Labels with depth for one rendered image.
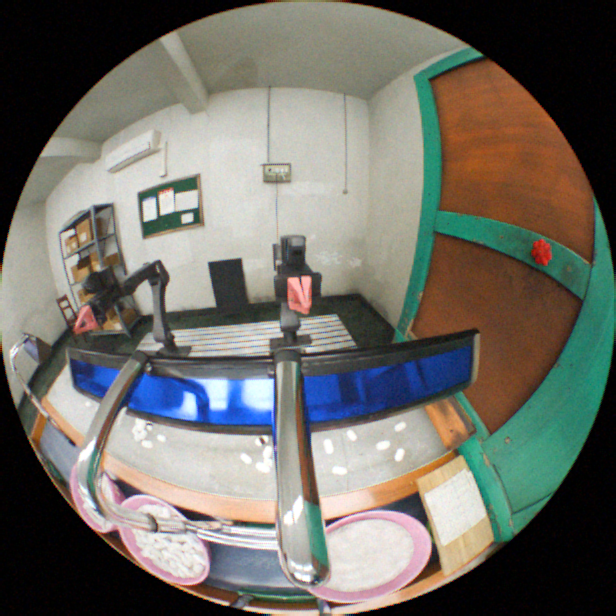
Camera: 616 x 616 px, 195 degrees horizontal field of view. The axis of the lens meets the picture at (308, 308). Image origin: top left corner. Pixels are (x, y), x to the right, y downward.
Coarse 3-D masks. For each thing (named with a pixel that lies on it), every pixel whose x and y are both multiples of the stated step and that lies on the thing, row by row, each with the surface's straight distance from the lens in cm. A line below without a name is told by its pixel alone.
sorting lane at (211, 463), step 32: (64, 384) 135; (64, 416) 114; (128, 416) 77; (416, 416) 61; (128, 448) 71; (160, 448) 63; (192, 448) 57; (224, 448) 54; (256, 448) 51; (320, 448) 50; (352, 448) 51; (416, 448) 56; (192, 480) 55; (224, 480) 52; (256, 480) 49; (320, 480) 48; (352, 480) 49; (384, 480) 51
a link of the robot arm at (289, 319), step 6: (276, 258) 77; (282, 306) 74; (288, 306) 74; (282, 312) 74; (288, 312) 74; (294, 312) 74; (282, 318) 73; (288, 318) 73; (294, 318) 73; (282, 324) 73; (288, 324) 73; (294, 324) 74; (282, 330) 76; (288, 330) 75; (294, 330) 76
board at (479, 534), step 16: (448, 464) 55; (464, 464) 58; (416, 480) 50; (432, 480) 52; (480, 496) 61; (432, 528) 53; (480, 528) 62; (448, 544) 56; (464, 544) 59; (480, 544) 64; (448, 560) 58; (464, 560) 62
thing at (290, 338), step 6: (288, 336) 79; (294, 336) 80; (300, 336) 87; (306, 336) 87; (270, 342) 85; (276, 342) 84; (282, 342) 84; (288, 342) 81; (294, 342) 82; (300, 342) 83; (306, 342) 83; (270, 348) 82; (276, 348) 82
